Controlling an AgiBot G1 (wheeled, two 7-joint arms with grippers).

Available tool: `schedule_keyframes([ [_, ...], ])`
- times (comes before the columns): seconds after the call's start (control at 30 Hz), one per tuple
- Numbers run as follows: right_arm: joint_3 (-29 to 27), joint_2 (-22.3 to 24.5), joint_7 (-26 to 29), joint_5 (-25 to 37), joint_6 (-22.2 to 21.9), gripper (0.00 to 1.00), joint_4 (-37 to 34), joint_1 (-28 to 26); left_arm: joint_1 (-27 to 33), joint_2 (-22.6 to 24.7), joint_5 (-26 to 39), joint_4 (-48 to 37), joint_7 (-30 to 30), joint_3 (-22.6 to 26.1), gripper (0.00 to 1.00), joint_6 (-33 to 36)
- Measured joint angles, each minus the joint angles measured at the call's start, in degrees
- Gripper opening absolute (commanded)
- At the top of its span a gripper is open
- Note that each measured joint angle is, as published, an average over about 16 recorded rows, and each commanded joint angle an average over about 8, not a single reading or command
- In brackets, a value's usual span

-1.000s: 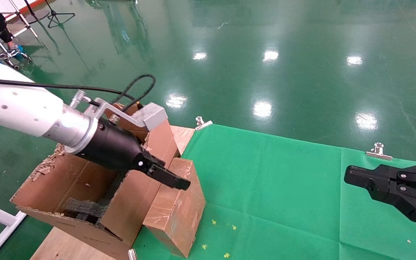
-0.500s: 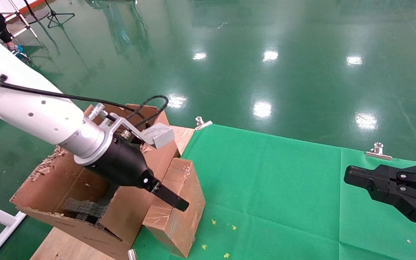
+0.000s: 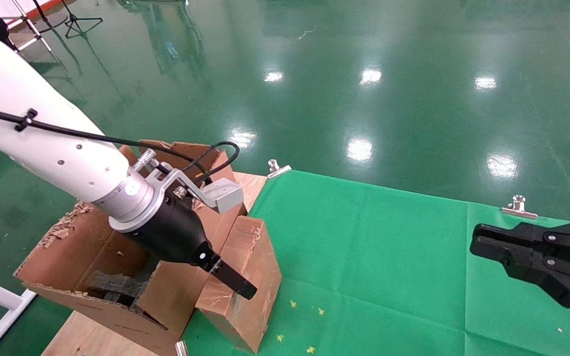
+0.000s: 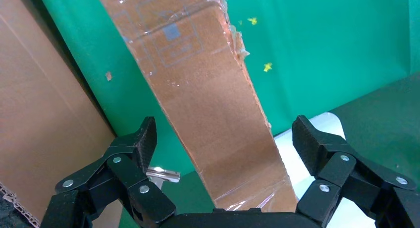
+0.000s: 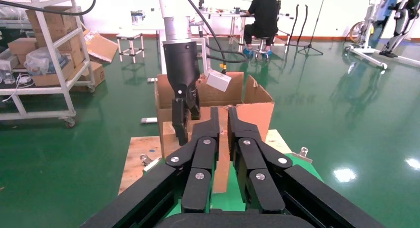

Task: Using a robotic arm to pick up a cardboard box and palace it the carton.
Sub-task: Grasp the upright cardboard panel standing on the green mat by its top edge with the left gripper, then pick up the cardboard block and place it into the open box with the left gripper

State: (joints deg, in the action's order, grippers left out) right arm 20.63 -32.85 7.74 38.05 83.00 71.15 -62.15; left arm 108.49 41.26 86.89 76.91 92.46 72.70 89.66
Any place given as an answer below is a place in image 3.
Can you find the black tripod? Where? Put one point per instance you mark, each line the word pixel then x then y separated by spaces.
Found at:
pixel 74 21

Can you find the silver stand legs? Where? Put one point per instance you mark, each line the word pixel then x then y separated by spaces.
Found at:
pixel 35 29

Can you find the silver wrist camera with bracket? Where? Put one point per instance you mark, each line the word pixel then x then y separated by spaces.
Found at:
pixel 223 195

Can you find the white board with red edge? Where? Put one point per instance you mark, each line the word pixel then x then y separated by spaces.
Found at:
pixel 3 6

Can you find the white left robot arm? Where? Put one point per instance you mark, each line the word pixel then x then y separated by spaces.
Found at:
pixel 42 128

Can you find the green tablecloth with yellow marks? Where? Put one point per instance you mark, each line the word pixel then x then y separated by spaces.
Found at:
pixel 389 272

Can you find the silver binder clip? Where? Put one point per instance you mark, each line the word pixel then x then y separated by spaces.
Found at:
pixel 277 170
pixel 518 210
pixel 181 349

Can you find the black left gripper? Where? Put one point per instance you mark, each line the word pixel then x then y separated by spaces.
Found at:
pixel 176 235

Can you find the long black foam block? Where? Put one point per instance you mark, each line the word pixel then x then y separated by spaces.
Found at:
pixel 117 286

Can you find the large open cardboard carton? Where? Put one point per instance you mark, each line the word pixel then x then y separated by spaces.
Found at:
pixel 166 301

